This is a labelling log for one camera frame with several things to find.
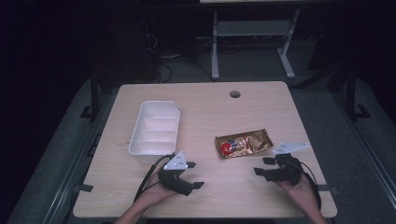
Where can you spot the white metal desk frame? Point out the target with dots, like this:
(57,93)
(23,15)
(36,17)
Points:
(214,46)

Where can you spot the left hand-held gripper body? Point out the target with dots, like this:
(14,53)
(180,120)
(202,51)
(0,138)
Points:
(174,182)

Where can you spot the black metal stand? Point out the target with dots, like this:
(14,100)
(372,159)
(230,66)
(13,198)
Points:
(351,93)
(94,93)

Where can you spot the aluminium frame rail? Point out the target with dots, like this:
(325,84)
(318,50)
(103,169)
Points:
(71,174)
(362,140)

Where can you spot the black table edge clip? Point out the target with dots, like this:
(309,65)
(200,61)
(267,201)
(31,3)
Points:
(86,188)
(327,189)

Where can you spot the person's right hand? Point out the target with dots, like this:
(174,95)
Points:
(302,196)

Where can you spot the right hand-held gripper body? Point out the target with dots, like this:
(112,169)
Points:
(288,172)

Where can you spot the person's left hand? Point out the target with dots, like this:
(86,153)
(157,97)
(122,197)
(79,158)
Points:
(154,193)

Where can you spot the gold foil snack packet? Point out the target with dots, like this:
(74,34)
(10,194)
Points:
(246,143)

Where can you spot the white divided plastic tray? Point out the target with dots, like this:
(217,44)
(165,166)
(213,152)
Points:
(155,129)

